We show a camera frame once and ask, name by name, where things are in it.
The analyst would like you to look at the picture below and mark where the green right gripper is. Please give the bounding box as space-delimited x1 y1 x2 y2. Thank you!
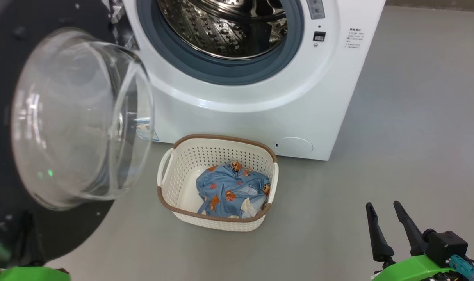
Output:
366 201 456 281

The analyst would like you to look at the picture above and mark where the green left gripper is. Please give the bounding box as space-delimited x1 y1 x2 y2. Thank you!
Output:
0 211 70 281

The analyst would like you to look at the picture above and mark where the black round glass washer door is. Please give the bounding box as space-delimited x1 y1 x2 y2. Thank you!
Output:
0 0 155 270

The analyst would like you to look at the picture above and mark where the pale blue white garment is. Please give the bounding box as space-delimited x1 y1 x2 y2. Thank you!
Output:
239 197 261 217

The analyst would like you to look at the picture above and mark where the blue garment with orange print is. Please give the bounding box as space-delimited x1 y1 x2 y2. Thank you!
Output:
196 162 271 218

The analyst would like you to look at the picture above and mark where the white front-load washing machine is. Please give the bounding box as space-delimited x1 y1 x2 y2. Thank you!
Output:
112 0 387 161

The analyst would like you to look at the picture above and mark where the metal washer door hinge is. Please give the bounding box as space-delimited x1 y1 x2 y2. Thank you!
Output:
108 0 140 49

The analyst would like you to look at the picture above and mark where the grey rubber door gasket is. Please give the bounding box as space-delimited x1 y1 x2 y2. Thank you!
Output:
136 0 305 85

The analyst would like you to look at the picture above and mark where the grey washer control strip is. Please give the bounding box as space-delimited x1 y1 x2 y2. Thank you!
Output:
306 0 325 19

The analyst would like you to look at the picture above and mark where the stainless steel washer drum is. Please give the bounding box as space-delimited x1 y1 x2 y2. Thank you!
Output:
158 0 288 60

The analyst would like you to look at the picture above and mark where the round white filter cover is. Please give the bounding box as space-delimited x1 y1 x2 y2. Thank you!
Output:
274 137 314 155

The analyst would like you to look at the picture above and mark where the white perforated brown-rimmed laundry basket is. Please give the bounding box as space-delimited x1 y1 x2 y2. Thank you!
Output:
157 134 279 232

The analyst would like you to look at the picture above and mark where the blue energy label sticker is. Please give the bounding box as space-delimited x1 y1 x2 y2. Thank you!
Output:
135 121 159 141

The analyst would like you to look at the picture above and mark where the printed warning text label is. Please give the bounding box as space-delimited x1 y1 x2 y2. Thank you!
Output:
344 27 364 49

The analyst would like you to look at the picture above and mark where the teal cable connector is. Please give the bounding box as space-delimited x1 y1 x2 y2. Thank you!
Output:
450 256 474 281

